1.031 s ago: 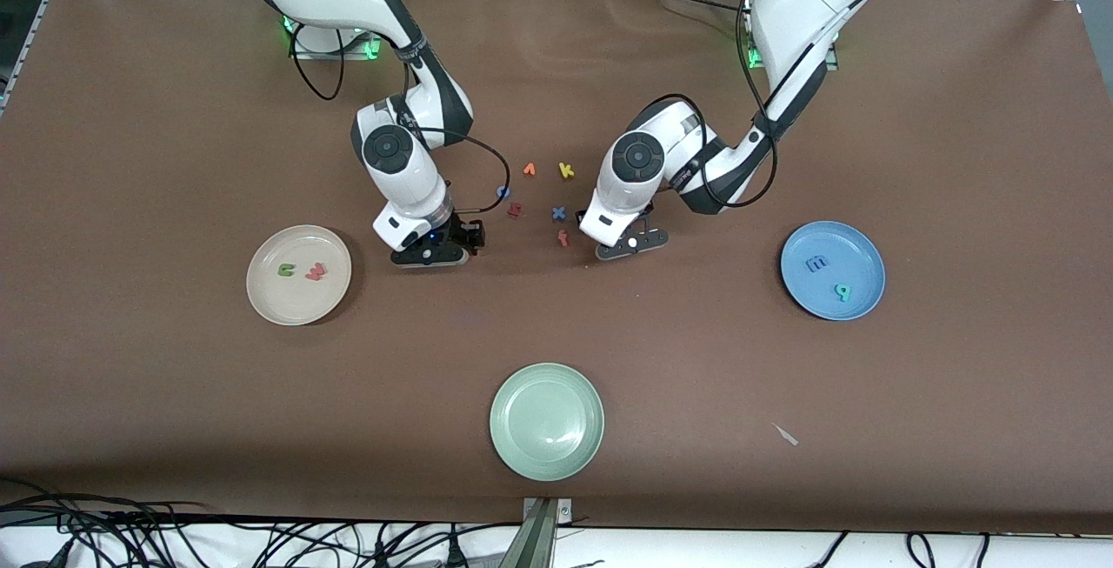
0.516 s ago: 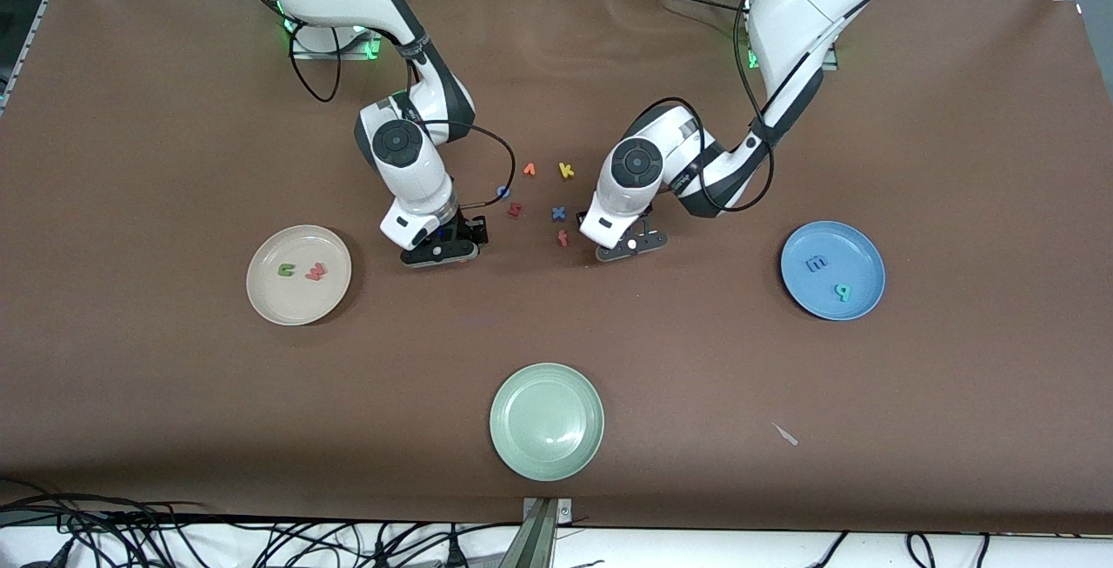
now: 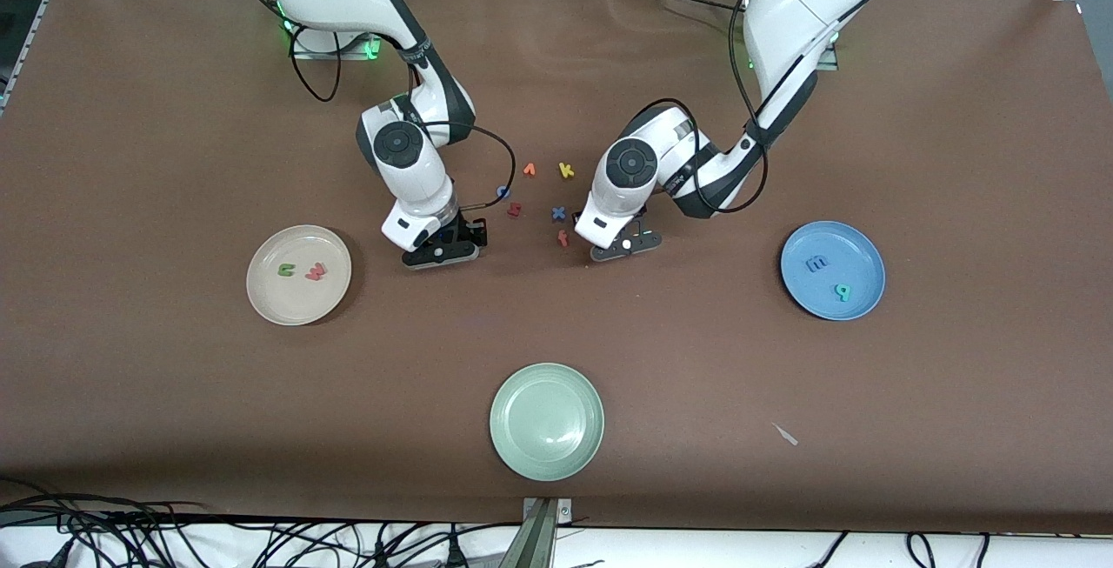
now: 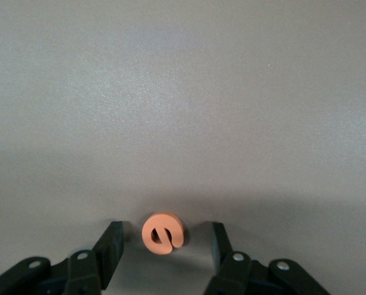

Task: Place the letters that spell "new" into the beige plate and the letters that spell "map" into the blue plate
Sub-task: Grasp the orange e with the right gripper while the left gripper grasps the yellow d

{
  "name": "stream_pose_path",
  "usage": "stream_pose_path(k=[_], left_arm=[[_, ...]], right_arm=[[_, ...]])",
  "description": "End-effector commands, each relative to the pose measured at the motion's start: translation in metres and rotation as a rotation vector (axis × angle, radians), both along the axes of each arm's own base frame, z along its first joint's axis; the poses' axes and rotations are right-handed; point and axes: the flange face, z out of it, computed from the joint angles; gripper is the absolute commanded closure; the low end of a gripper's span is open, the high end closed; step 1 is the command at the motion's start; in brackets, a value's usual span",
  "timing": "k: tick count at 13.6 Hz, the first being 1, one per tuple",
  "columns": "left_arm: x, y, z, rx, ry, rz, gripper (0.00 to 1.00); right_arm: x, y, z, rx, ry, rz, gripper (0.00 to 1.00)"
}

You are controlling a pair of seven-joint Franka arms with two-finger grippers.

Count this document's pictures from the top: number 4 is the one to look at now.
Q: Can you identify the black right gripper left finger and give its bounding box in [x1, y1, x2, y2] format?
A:
[0, 221, 125, 295]

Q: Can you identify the orange foam letter e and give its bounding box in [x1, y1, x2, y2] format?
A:
[141, 211, 185, 254]

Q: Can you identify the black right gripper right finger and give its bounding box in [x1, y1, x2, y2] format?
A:
[202, 221, 331, 295]

